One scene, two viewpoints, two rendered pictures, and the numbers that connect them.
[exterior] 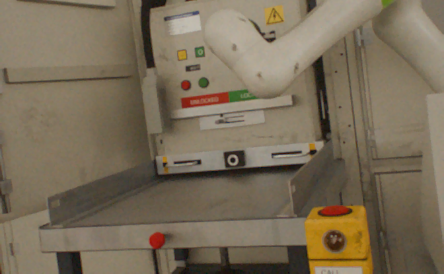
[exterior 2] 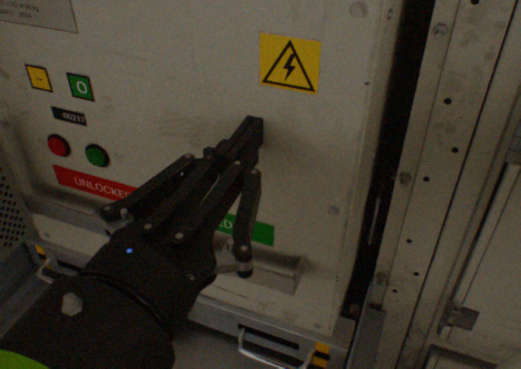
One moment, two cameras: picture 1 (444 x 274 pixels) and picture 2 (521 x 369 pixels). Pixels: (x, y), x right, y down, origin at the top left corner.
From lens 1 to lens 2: 120 cm
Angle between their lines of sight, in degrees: 35
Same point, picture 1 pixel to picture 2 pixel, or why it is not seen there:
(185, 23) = not seen: outside the picture
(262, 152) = (221, 315)
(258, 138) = (215, 288)
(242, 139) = not seen: hidden behind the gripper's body
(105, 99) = not seen: outside the picture
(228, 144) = not seen: hidden behind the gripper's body
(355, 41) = (505, 133)
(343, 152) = (387, 301)
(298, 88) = (320, 250)
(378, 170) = (439, 344)
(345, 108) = (420, 247)
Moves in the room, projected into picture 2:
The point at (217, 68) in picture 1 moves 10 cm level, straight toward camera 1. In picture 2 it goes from (127, 138) to (101, 194)
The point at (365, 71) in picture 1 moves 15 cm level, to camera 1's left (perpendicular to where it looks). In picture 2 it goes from (495, 213) to (368, 211)
